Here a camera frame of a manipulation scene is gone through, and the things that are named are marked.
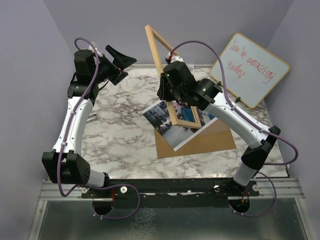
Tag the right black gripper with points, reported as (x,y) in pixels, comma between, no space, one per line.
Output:
(162,93)

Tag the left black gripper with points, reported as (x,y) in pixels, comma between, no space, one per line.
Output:
(120,62)

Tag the light wooden picture frame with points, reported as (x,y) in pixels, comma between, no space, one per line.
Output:
(154,37)

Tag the colour photo print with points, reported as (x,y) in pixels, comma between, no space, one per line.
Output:
(165,125)

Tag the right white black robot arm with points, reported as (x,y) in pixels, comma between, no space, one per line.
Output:
(260,138)

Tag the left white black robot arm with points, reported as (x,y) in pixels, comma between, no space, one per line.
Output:
(86,63)

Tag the white label strip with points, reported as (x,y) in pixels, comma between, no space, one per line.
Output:
(191,68)

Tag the whiteboard with red writing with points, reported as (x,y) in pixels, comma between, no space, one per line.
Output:
(250,70)

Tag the black mounting bar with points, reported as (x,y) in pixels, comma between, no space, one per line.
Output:
(172,192)

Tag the small white bracket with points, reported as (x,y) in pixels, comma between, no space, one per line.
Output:
(92,116)

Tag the brown frame backing board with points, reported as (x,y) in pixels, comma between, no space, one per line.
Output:
(215,137)

